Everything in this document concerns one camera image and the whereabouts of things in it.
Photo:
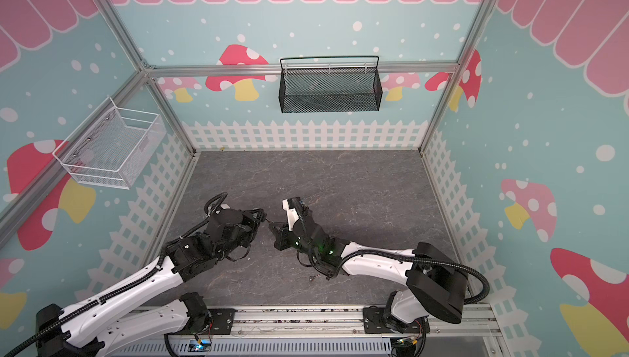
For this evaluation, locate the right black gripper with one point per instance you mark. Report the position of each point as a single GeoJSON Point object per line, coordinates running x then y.
{"type": "Point", "coordinates": [286, 232]}

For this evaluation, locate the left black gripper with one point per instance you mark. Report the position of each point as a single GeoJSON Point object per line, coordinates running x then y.
{"type": "Point", "coordinates": [253, 223]}

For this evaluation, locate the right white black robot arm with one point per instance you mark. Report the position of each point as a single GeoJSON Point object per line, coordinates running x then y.
{"type": "Point", "coordinates": [433, 285]}

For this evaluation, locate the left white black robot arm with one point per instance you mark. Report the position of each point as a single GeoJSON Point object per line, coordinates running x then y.
{"type": "Point", "coordinates": [104, 324]}

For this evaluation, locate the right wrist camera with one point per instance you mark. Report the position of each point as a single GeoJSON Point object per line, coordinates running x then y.
{"type": "Point", "coordinates": [293, 209]}

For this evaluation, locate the white vented cable duct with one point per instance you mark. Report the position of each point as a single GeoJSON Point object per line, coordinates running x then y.
{"type": "Point", "coordinates": [282, 347]}

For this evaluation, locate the white mesh wall basket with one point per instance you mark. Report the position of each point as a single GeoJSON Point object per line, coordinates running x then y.
{"type": "Point", "coordinates": [111, 149]}

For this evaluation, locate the black mesh wall basket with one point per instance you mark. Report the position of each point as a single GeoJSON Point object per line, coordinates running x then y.
{"type": "Point", "coordinates": [326, 84]}

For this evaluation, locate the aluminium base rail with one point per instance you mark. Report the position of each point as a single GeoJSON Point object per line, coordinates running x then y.
{"type": "Point", "coordinates": [478, 334]}

